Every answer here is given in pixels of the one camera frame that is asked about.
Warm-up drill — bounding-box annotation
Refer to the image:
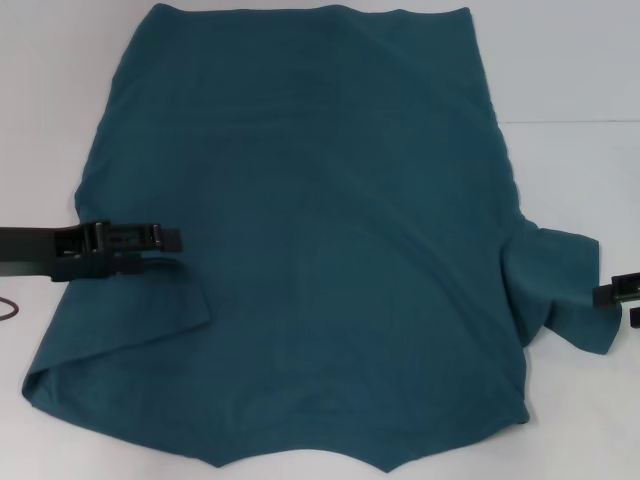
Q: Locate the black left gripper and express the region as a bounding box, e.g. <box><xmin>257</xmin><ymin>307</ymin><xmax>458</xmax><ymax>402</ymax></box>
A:
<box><xmin>0</xmin><ymin>220</ymin><xmax>185</xmax><ymax>284</ymax></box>

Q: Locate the teal blue t-shirt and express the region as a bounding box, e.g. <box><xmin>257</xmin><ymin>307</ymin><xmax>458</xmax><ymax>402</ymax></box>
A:
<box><xmin>20</xmin><ymin>2</ymin><xmax>621</xmax><ymax>455</ymax></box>

